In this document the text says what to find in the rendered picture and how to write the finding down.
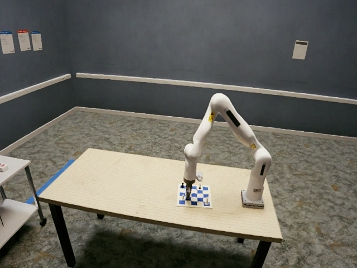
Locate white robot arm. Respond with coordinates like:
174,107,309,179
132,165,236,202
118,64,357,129
184,93,272,201

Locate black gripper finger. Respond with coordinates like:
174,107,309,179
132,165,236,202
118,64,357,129
186,185,192,199

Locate blue and white chessboard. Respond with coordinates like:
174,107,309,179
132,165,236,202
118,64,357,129
177,184,212,209

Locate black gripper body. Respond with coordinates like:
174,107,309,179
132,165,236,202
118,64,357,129
184,178,196,189

